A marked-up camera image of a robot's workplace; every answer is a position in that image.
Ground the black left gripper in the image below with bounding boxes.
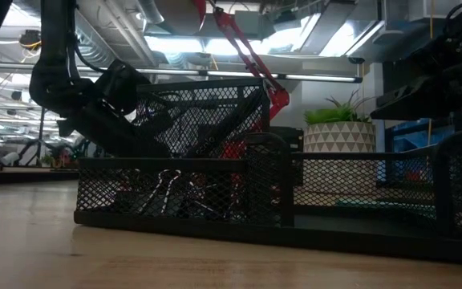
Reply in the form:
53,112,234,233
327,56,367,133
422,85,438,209
58,106,175,158

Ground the black mesh desk organizer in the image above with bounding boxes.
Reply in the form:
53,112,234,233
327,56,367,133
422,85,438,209
73,77,462,267

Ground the black pen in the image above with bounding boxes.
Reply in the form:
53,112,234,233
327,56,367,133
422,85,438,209
184,86,266,158

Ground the black binder clip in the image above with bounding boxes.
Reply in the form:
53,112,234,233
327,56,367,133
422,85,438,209
114,168,184,218
182,180,222,220

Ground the sticky note pad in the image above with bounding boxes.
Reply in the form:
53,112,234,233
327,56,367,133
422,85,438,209
334,198,436,220

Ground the potted green succulent plant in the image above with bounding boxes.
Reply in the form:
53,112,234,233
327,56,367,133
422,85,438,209
302,90,377,197

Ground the fluorescent light tube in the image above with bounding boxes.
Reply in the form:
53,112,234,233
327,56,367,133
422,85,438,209
270,71,363,84

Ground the black background box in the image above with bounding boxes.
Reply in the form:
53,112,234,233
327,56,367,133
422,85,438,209
270,126,305,185

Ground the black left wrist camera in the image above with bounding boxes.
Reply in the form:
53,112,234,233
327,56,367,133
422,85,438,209
94,59,152,117

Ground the black ceiling cable reel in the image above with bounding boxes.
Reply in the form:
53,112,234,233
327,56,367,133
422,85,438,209
18,30,43,51

